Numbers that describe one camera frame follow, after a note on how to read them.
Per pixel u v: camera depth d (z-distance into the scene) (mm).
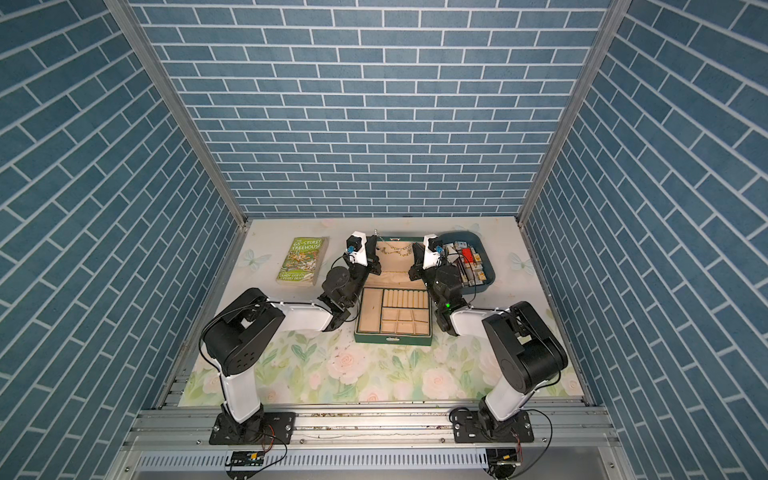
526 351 468
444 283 679
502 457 706
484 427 655
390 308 909
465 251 1083
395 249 896
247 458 721
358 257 736
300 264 1029
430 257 756
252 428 645
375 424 756
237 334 495
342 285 667
